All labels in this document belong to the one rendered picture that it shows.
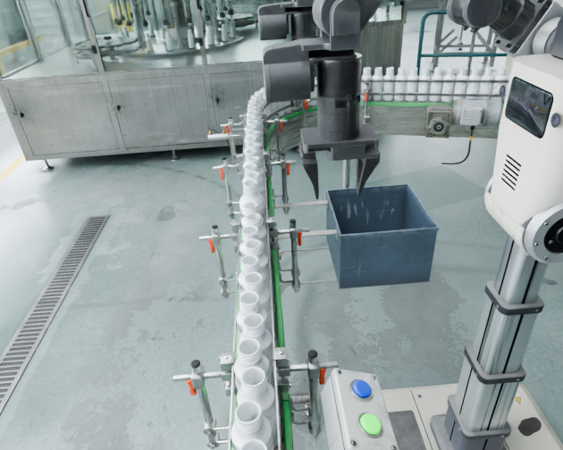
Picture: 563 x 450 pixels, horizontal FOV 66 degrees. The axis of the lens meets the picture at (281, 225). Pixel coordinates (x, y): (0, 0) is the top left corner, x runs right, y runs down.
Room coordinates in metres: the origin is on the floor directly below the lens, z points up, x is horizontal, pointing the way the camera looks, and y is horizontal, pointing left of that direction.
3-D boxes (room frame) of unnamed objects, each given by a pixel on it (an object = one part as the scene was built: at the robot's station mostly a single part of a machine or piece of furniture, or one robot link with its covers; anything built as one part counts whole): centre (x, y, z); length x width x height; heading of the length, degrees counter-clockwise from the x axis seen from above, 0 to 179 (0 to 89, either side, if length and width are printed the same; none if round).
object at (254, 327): (0.55, 0.06, 1.08); 0.06 x 0.06 x 0.17
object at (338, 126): (0.58, -0.09, 1.51); 0.10 x 0.07 x 0.07; 90
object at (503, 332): (0.82, -0.58, 0.74); 0.11 x 0.11 x 0.40; 1
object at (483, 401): (0.82, -0.58, 0.49); 0.13 x 0.13 x 0.40; 1
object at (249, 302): (0.61, 0.07, 1.08); 0.06 x 0.06 x 0.17
